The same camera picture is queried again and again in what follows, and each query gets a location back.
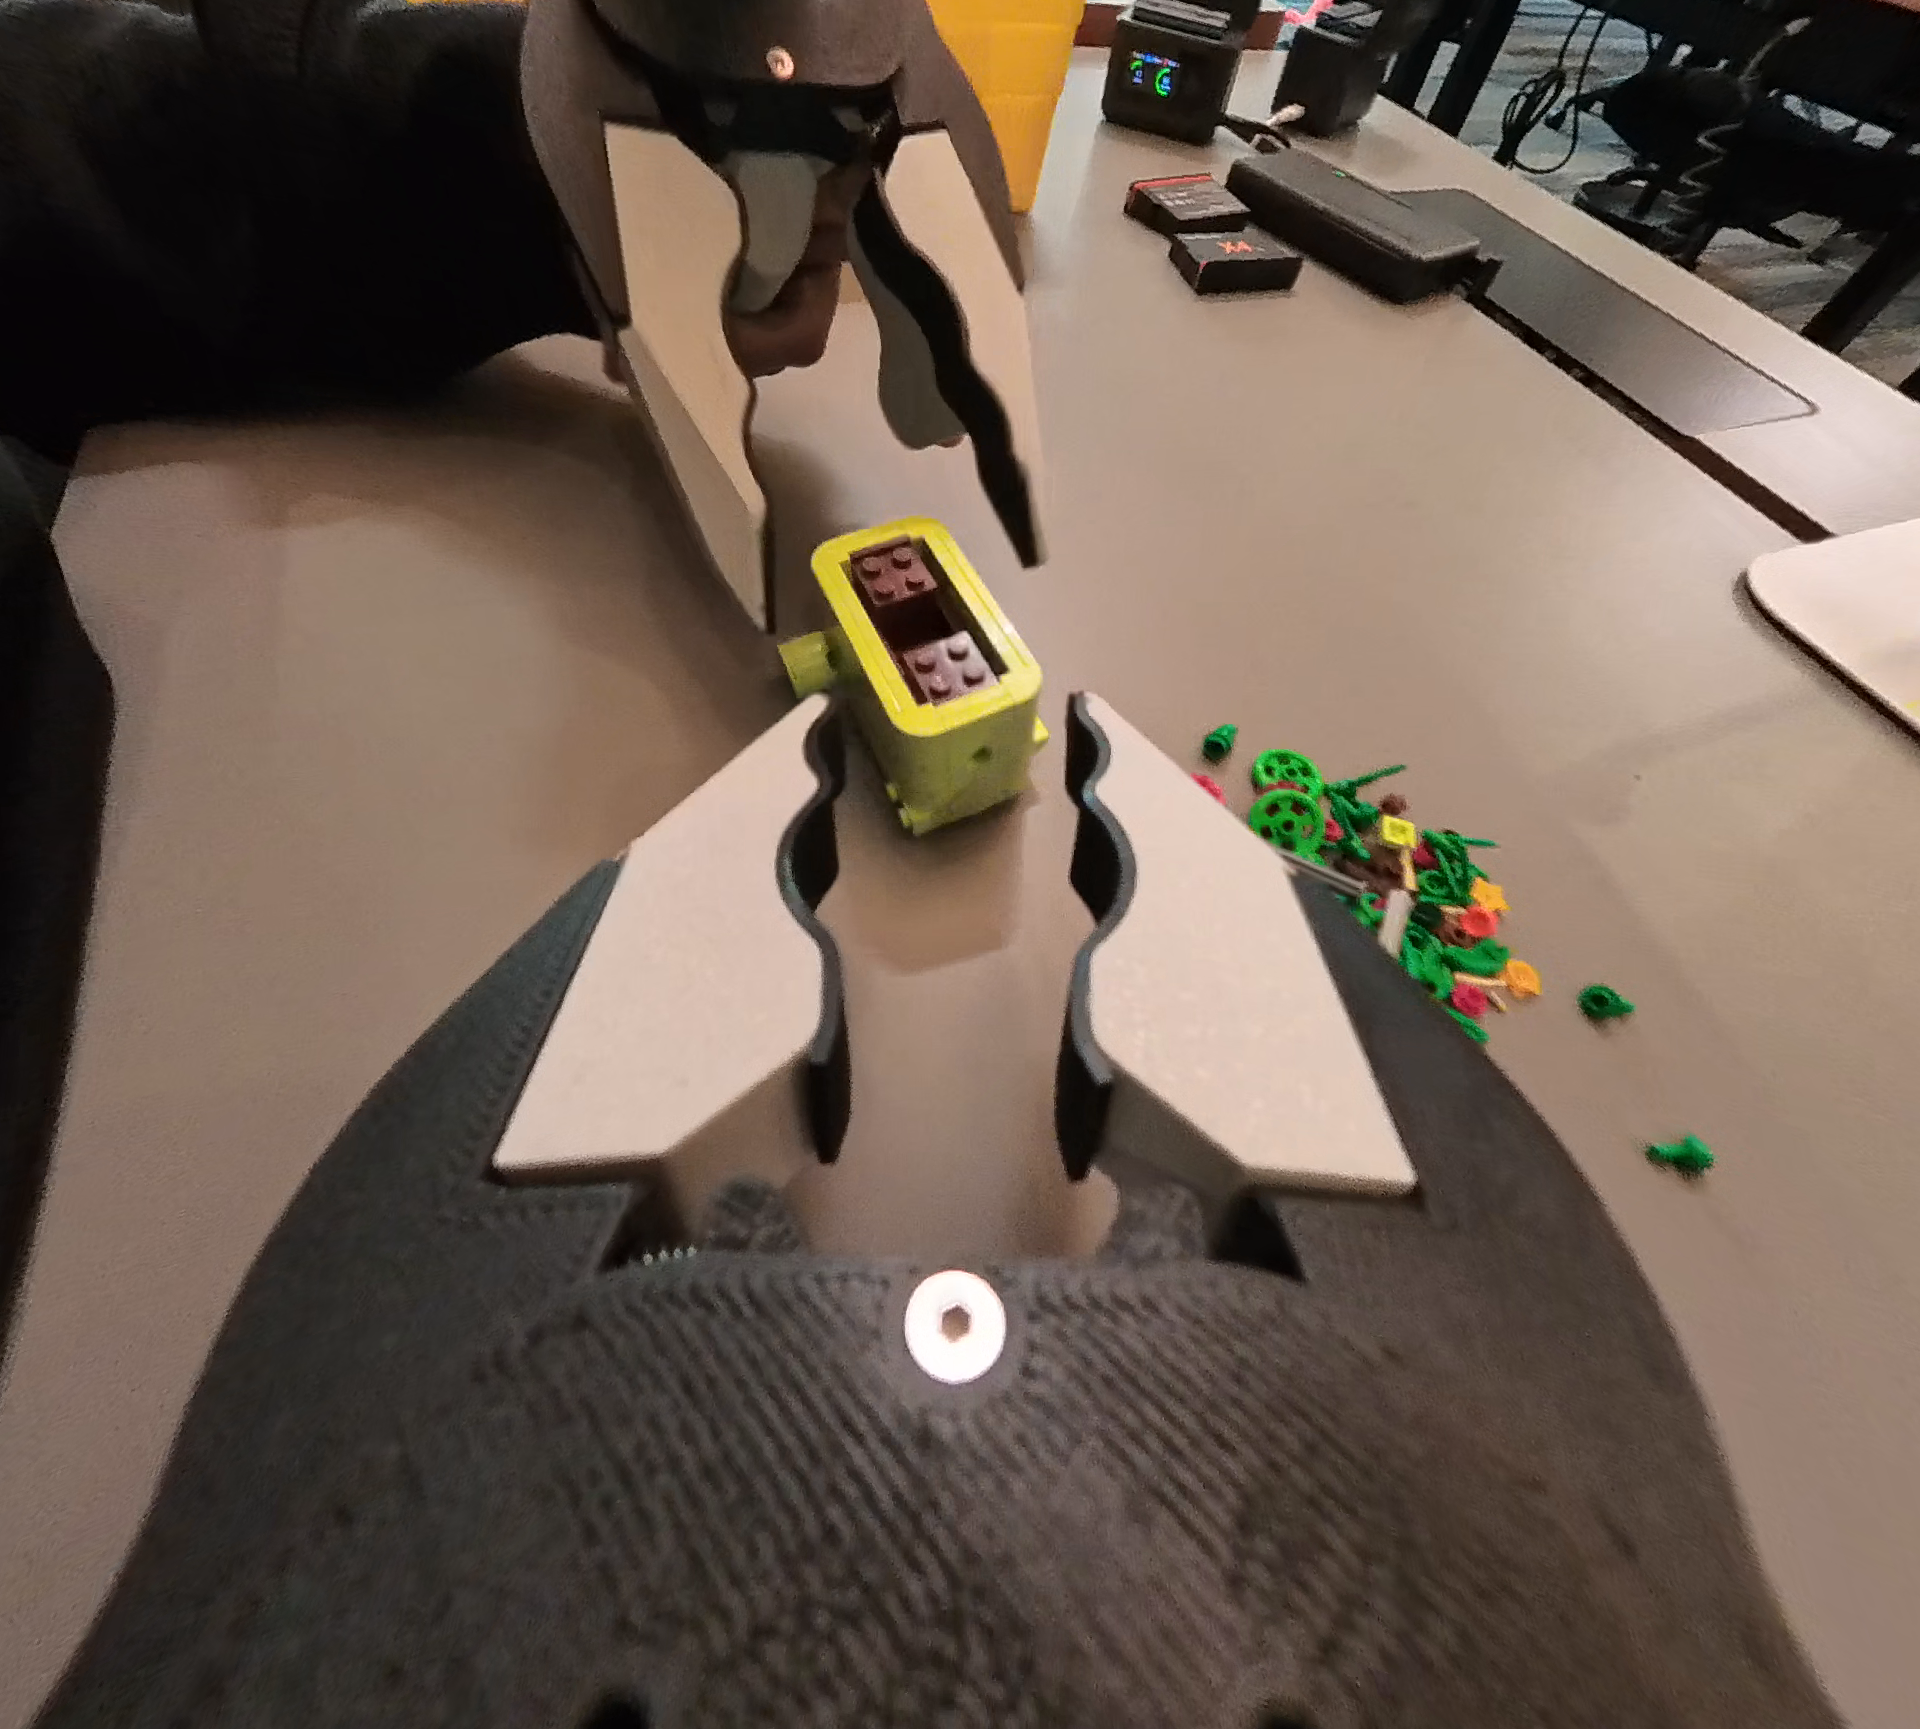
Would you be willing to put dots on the pile of small toy pieces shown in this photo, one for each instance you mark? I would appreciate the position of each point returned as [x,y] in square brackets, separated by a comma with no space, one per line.
[1381,889]

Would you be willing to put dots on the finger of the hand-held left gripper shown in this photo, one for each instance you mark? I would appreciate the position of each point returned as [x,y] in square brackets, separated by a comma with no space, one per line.
[974,305]
[674,305]

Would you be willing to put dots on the person's left forearm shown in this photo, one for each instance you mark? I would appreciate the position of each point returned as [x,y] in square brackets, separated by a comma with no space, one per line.
[300,184]

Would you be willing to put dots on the white stand with bar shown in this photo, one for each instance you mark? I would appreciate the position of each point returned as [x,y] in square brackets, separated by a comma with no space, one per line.
[1845,620]

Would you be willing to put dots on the black charger with display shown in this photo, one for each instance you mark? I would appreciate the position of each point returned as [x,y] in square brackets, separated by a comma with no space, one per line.
[1170,65]

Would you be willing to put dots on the yellow plastic bin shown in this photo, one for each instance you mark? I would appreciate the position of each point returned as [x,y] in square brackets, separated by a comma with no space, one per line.
[974,19]

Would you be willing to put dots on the small black battery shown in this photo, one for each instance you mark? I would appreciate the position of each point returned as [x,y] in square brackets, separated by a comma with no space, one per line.
[1184,205]
[1233,258]

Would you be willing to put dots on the lime toy brick pot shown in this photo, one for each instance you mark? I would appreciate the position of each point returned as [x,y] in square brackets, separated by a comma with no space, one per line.
[931,696]

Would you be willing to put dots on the black office chair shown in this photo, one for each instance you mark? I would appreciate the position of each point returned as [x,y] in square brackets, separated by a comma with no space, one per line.
[1725,155]

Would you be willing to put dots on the black power brick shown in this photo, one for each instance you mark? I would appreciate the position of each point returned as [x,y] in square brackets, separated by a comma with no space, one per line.
[1350,222]

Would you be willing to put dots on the person's left hand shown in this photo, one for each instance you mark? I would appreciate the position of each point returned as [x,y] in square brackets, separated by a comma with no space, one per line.
[780,326]

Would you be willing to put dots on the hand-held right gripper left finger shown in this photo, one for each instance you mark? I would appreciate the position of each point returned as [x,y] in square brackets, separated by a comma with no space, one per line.
[674,1009]

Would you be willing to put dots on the black charging box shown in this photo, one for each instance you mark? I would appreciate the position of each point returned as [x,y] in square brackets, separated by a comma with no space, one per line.
[1358,48]

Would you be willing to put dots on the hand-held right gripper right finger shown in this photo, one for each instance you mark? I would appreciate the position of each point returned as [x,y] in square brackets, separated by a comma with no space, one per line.
[1244,1009]

